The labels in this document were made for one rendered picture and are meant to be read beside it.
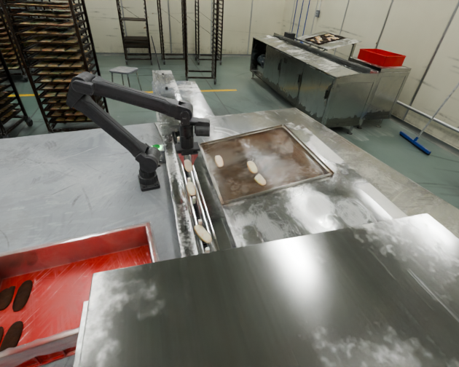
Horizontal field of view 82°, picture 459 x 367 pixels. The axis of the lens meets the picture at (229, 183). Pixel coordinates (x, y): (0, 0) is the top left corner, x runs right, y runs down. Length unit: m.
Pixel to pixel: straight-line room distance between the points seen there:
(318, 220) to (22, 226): 1.10
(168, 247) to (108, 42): 7.44
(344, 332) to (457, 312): 0.15
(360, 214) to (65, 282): 1.01
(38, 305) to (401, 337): 0.89
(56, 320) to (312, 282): 0.75
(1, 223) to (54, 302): 0.47
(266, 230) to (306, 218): 0.16
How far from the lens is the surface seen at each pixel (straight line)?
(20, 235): 1.24
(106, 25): 8.12
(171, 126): 1.63
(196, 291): 0.33
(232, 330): 0.31
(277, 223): 0.98
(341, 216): 1.04
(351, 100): 3.92
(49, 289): 1.02
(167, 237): 1.04
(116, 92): 1.12
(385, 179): 1.63
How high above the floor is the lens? 1.59
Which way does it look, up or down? 36 degrees down
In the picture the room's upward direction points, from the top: 4 degrees clockwise
